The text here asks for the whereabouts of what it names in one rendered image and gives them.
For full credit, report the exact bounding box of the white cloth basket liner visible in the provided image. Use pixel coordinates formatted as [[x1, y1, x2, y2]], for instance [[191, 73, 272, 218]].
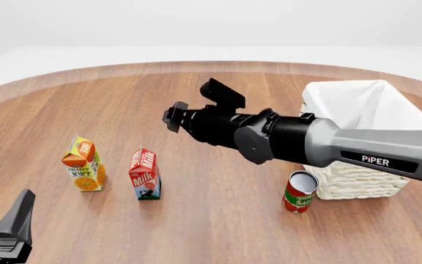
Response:
[[301, 79, 422, 132]]

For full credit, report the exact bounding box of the orange juice carton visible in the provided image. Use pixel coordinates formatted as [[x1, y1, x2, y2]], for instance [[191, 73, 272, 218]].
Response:
[[61, 132, 107, 193]]

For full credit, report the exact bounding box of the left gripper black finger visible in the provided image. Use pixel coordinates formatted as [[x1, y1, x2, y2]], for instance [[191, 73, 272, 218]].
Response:
[[0, 188, 37, 249]]

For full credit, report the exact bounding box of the white wicker basket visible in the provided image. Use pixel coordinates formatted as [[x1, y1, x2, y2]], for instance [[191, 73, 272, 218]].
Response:
[[298, 99, 412, 202]]

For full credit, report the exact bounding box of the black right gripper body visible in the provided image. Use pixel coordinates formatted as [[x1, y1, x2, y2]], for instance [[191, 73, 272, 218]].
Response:
[[162, 100, 198, 134]]

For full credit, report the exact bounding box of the red and blue milk carton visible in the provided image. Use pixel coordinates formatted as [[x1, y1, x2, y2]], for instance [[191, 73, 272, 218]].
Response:
[[127, 144, 163, 202]]

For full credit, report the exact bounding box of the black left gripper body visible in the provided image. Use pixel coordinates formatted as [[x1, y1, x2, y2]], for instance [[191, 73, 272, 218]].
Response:
[[0, 241, 33, 264]]

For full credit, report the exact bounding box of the red tomato sauce can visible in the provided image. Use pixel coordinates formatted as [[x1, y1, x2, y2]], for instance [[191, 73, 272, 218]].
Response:
[[281, 169, 320, 215]]

